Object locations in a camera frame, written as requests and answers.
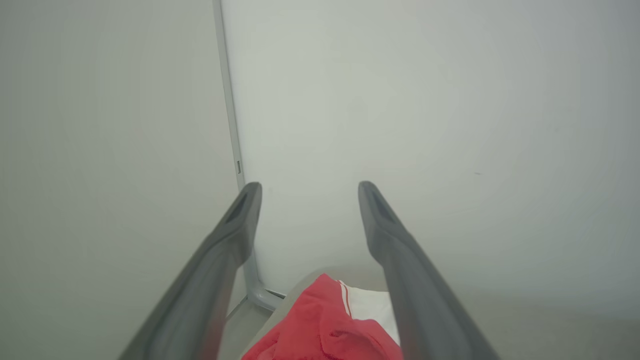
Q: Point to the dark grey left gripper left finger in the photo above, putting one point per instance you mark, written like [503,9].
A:
[230,250]

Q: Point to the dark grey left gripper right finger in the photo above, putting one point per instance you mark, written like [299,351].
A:
[400,270]

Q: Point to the red and white basketball jersey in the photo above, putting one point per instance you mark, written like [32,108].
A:
[320,325]

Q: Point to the grey fabric sofa cushion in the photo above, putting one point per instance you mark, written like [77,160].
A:
[550,335]

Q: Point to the grey metal frame pole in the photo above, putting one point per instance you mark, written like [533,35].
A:
[230,100]

